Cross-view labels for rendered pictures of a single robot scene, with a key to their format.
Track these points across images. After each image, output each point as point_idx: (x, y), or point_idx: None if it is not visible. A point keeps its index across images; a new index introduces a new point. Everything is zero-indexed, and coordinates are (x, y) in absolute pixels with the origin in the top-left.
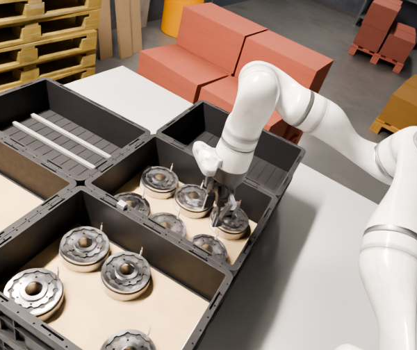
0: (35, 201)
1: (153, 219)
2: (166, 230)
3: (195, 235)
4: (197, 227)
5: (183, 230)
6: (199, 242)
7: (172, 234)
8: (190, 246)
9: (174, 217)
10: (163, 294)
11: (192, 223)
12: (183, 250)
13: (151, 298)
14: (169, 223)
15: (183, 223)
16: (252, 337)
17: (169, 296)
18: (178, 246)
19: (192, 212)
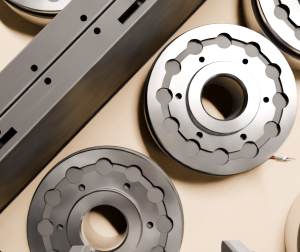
0: None
1: (265, 63)
2: (105, 24)
3: (174, 201)
4: (243, 232)
5: (200, 158)
6: (141, 208)
7: (83, 48)
8: (5, 112)
9: (267, 141)
10: None
11: (260, 218)
12: None
13: None
14: (236, 115)
15: (234, 166)
16: None
17: None
18: (10, 61)
19: None
